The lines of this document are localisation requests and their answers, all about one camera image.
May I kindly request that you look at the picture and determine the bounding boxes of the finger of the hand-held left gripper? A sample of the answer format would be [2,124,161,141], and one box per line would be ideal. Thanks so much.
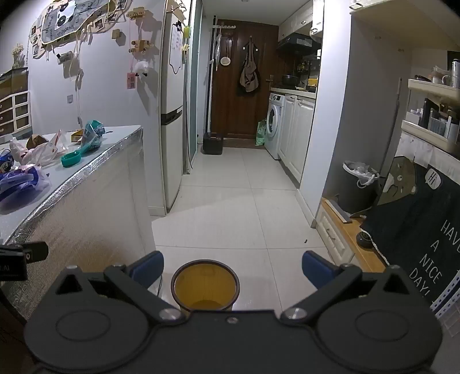
[22,242,49,264]

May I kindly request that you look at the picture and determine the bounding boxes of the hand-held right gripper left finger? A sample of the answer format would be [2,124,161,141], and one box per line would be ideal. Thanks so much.
[54,251,185,324]

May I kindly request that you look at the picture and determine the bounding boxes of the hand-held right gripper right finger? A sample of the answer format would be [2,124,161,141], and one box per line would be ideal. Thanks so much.
[280,251,419,324]

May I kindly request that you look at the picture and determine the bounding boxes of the brown rimmed yellow trash bin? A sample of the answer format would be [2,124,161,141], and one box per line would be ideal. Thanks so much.
[170,259,240,312]

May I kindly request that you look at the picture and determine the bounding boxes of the purple plastic bag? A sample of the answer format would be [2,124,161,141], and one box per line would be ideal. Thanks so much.
[0,165,51,205]

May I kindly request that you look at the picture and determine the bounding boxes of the teal plastic lid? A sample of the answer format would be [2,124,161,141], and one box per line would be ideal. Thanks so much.
[61,150,83,168]

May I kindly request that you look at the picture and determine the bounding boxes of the brown cardboard piece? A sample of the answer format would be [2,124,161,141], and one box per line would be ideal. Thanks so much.
[26,134,49,149]

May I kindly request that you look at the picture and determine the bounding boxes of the clear plastic wrapper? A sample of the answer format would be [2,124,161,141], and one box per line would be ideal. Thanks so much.
[53,129,73,152]

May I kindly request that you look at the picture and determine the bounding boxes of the teal snack bag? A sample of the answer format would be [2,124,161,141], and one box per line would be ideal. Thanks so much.
[80,120,106,154]

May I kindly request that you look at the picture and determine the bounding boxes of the low wooden cabinet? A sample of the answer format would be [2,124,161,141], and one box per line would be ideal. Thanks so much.
[315,196,389,274]

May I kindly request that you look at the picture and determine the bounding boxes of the grey bin with white liner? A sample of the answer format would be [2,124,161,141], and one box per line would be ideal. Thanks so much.
[337,160,381,216]

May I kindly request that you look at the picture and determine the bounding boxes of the bear printed dark cloth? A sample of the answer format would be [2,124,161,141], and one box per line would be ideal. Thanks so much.
[360,155,460,314]

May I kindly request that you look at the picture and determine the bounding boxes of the white refrigerator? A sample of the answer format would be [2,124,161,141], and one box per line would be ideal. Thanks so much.
[159,10,188,217]

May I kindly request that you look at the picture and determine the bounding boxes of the white kitchen cabinets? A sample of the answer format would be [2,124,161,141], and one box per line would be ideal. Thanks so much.
[278,93,317,188]

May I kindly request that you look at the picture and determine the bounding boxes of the white drawer unit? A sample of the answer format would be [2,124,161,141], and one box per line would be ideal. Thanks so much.
[0,90,32,138]

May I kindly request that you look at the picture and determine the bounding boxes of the black floor box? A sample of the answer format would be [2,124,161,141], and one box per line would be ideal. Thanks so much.
[203,132,224,155]

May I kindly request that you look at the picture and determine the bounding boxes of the green bag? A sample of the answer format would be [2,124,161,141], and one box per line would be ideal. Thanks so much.
[255,120,269,146]

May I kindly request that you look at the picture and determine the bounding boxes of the white washing machine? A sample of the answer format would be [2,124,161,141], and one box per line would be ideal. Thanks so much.
[265,92,287,161]

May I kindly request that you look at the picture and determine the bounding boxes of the glass tank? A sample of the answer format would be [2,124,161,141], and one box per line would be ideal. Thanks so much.
[0,66,29,96]

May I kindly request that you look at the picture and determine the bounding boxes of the brown wooden door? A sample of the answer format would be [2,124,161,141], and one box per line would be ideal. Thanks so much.
[211,19,280,140]

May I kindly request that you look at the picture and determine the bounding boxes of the row of toiletry bottles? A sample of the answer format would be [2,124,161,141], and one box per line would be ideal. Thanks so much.
[406,98,460,139]

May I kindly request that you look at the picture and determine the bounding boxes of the dried flower bunch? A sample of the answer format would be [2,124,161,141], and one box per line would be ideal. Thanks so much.
[12,43,26,69]

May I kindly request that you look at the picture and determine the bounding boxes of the hanging brown bag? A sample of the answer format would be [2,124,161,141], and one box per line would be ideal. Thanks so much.
[239,37,260,94]

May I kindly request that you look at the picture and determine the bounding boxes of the black range hood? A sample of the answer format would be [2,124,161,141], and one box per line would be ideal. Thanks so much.
[276,32,323,55]

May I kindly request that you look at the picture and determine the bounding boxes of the white mug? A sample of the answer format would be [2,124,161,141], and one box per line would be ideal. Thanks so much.
[431,66,452,85]

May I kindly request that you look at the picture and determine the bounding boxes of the white magnetic board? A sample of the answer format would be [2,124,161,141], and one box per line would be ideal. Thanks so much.
[169,23,185,75]

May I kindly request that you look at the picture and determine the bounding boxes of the white upper cabinets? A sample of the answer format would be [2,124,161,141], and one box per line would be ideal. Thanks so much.
[278,0,324,39]

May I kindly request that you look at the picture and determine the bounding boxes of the white coat rack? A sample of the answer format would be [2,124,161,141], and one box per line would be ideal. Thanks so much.
[212,16,238,32]

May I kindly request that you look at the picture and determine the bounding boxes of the white wall shelf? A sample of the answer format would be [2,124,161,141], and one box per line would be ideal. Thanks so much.
[400,77,460,159]

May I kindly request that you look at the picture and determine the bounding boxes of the panda wall poster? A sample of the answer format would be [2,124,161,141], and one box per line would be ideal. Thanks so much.
[30,0,113,46]

